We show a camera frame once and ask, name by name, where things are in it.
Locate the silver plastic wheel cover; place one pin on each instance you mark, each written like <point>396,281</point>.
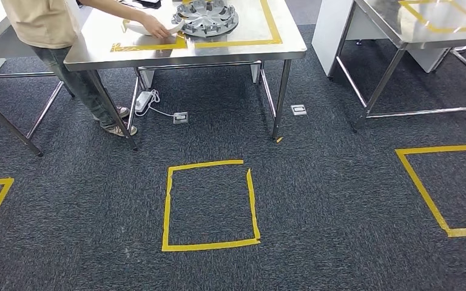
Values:
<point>207,18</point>

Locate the black power adapter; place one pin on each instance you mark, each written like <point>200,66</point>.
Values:
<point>148,3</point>

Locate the white power strip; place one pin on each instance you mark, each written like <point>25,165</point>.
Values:
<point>143,101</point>

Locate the yellow tape on table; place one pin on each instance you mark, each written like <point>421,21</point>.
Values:
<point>438,29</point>

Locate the steel top workbench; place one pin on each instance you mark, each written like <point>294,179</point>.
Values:
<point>176,56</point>

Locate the steel top table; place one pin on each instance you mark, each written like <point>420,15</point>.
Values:
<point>377,24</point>

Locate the person's hand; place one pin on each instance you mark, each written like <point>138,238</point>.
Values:
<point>154,26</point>

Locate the person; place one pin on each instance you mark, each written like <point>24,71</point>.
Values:
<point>40,20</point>

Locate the small yellow tape scrap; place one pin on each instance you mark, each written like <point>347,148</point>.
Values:
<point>279,139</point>

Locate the white curved car part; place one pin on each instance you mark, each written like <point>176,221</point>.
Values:
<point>134,27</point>

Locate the yellow tape on workbench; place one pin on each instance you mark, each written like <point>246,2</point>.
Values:
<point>148,47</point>
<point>237,42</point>

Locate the white desk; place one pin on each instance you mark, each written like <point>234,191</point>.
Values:
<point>325,36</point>

